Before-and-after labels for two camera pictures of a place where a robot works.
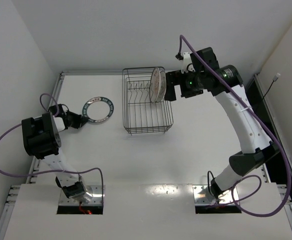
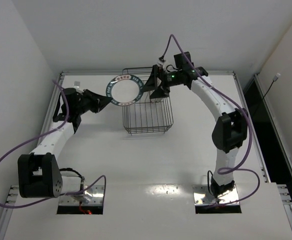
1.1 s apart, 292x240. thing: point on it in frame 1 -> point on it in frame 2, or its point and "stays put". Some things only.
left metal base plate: [96, 192] stays put
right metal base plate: [201, 196] stays put
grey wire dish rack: [140, 114] stays put
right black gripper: [171, 86] -> [159, 80]
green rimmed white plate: [98, 109] -> [125, 90]
